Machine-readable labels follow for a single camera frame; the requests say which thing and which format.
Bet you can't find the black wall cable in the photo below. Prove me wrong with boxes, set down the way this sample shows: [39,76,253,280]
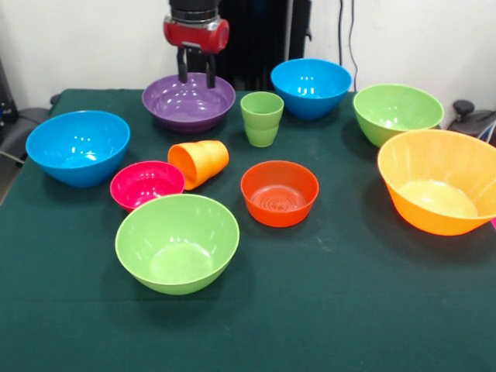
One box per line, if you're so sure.
[348,0,360,93]
[337,0,346,67]

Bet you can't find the green plastic cup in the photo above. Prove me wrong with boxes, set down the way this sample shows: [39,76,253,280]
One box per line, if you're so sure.
[239,91,285,148]

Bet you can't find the green plastic bowl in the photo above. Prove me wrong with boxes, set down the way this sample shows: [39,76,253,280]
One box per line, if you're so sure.
[353,83,445,148]
[115,193,240,296]

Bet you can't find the purple plastic bowl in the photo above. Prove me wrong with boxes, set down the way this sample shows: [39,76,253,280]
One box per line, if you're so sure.
[141,72,236,135]

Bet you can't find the pink plastic bowl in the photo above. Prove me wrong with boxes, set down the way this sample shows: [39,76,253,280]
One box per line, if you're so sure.
[109,160,186,213]

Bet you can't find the large orange plastic bowl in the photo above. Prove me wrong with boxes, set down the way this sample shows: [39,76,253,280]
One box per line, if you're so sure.
[377,129,496,236]

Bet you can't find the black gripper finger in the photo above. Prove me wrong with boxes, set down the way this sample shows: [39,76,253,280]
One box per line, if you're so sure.
[204,52,218,90]
[176,46,190,84]

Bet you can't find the dark grey chair base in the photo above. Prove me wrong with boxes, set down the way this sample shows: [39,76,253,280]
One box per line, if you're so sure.
[0,106,51,164]
[447,99,496,146]

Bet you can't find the red-orange plastic bowl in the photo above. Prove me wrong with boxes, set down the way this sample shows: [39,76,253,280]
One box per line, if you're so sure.
[240,160,320,228]

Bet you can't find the dark green table cloth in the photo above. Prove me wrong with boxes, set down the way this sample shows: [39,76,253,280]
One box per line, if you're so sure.
[0,88,496,372]

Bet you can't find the orange plastic cup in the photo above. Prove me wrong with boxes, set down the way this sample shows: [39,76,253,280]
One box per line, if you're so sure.
[167,139,230,191]

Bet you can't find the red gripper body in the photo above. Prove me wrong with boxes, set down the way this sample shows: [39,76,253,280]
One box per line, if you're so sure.
[162,15,231,55]

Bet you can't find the blue plastic bowl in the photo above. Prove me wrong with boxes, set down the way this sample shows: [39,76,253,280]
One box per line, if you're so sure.
[25,110,131,189]
[270,58,353,121]

